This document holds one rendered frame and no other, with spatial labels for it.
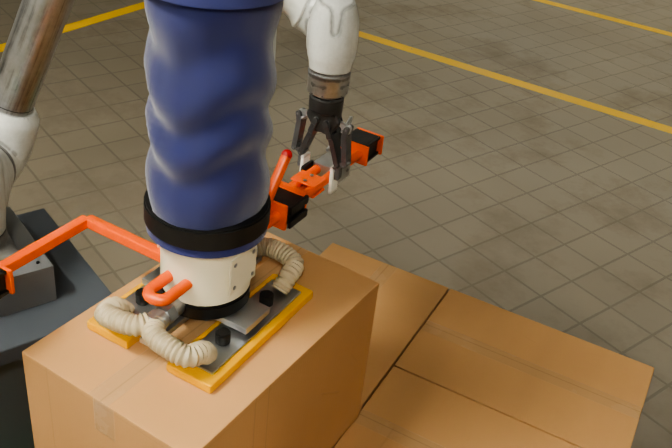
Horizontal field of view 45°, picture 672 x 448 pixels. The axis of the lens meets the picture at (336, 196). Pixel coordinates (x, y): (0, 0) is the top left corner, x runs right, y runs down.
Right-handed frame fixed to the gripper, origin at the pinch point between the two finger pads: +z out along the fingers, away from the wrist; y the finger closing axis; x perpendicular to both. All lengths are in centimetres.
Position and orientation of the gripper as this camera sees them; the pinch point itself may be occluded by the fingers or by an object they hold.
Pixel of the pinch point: (318, 174)
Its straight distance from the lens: 185.8
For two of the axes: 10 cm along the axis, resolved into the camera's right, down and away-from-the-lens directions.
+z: -1.0, 8.5, 5.1
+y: 8.5, 3.4, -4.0
